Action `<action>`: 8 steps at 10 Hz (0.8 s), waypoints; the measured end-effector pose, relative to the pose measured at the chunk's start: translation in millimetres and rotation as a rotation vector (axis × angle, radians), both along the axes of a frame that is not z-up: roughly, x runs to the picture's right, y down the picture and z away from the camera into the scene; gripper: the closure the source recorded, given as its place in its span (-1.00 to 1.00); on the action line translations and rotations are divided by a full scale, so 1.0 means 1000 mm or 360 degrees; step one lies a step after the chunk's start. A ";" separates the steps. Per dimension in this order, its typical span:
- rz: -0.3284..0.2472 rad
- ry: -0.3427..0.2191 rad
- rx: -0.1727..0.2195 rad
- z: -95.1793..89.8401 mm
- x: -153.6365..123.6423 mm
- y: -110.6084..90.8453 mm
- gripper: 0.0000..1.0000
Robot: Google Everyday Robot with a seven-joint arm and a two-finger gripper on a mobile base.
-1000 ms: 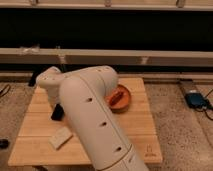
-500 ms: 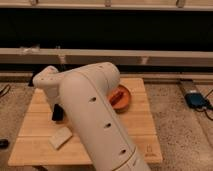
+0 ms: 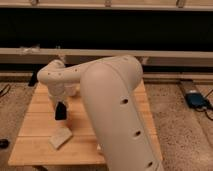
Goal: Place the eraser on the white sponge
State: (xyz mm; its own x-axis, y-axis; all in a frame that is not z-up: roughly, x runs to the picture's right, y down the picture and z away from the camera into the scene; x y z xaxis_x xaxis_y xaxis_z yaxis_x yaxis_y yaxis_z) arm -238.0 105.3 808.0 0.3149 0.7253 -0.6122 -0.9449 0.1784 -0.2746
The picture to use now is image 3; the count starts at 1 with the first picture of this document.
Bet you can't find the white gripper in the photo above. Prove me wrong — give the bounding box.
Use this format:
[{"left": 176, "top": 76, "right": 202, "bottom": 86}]
[{"left": 48, "top": 83, "right": 69, "bottom": 118}]

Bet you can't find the black eraser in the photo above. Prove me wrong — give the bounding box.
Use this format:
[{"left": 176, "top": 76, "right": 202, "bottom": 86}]
[{"left": 55, "top": 102, "right": 67, "bottom": 120}]

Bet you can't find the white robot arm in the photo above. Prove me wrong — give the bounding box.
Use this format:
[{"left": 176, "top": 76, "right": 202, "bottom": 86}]
[{"left": 37, "top": 55, "right": 164, "bottom": 171}]

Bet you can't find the white sponge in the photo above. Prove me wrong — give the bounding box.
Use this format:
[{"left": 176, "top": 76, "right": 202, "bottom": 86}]
[{"left": 50, "top": 127, "right": 72, "bottom": 149}]

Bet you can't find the translucent plastic cup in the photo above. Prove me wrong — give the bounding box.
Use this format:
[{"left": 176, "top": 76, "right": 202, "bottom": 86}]
[{"left": 66, "top": 84, "right": 78, "bottom": 97}]

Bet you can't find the wooden table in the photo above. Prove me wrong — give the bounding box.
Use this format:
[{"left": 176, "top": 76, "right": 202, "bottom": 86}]
[{"left": 7, "top": 77, "right": 164, "bottom": 167}]

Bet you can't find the white lotion bottle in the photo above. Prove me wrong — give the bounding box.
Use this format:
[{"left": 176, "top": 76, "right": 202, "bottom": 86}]
[{"left": 97, "top": 144, "right": 103, "bottom": 155}]

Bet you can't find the black object on floor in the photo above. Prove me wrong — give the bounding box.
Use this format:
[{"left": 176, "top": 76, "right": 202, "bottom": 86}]
[{"left": 0, "top": 139, "right": 10, "bottom": 149}]

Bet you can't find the blue power box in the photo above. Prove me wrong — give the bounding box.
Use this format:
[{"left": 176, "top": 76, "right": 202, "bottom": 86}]
[{"left": 185, "top": 92, "right": 210, "bottom": 108}]

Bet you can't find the black cable left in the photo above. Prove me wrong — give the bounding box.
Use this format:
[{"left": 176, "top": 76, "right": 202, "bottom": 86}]
[{"left": 0, "top": 83, "right": 12, "bottom": 98}]

